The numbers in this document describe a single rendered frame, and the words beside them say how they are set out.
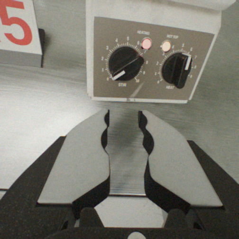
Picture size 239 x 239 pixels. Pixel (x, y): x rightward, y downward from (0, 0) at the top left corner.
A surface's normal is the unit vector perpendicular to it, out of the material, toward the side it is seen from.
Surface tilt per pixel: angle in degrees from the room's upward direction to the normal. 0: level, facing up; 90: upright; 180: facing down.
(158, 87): 30
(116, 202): 0
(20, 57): 0
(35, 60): 0
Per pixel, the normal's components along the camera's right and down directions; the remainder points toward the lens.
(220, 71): 0.18, 0.07
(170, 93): 0.15, 0.56
